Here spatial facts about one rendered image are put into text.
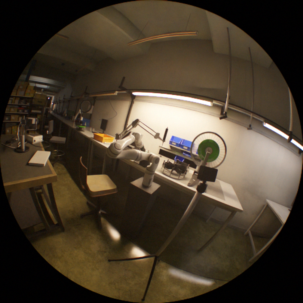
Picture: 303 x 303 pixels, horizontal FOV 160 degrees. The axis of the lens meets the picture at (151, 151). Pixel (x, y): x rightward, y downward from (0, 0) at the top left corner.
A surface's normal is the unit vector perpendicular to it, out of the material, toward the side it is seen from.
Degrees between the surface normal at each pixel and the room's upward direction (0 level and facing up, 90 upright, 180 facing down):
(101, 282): 0
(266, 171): 90
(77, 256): 0
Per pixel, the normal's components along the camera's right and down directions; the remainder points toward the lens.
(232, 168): -0.50, 0.04
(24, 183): 0.87, 0.33
